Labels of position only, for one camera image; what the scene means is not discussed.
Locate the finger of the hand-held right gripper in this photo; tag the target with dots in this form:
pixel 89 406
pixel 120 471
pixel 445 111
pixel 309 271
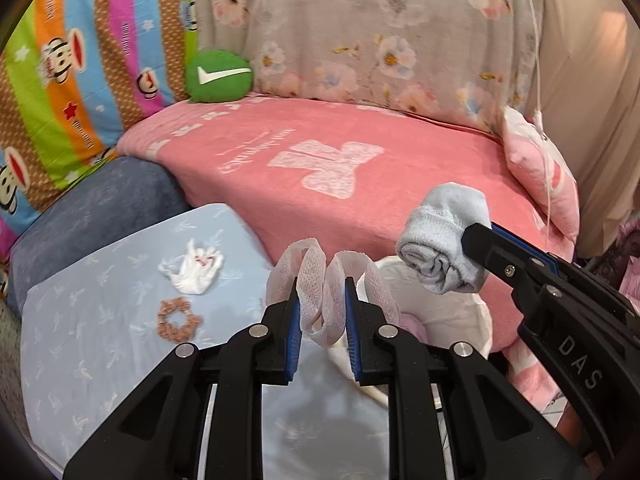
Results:
pixel 495 255
pixel 525 245

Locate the pink pillow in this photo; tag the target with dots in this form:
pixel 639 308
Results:
pixel 545 175

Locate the tan scrunchie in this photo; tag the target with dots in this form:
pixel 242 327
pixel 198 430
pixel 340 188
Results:
pixel 167 327

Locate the beige cloth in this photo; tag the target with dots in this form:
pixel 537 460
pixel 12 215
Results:
pixel 590 85

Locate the green round cushion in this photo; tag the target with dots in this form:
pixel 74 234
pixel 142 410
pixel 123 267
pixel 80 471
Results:
pixel 220 77

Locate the white crumpled small cloth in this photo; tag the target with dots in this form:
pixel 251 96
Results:
pixel 192 270

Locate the blue-grey cushion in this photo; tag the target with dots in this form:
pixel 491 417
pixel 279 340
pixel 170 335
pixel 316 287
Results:
pixel 90 210

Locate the white mesh fabric strip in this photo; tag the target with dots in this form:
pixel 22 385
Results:
pixel 312 280

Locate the colourful monkey print quilt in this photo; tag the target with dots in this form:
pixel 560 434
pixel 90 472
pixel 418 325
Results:
pixel 90 60

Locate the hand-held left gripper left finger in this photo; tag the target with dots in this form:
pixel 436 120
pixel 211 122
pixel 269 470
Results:
pixel 295 330

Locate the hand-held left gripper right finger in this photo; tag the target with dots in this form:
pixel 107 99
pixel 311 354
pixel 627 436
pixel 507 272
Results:
pixel 352 330

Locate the floral print blanket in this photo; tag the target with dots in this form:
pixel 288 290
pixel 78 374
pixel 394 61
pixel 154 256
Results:
pixel 350 35

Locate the pink blanket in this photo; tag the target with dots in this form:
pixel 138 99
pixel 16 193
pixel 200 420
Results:
pixel 250 170

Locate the light grey sock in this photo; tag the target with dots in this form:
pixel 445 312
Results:
pixel 440 230

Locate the pink frilly cloth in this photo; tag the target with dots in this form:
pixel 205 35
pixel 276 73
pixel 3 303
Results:
pixel 630 265

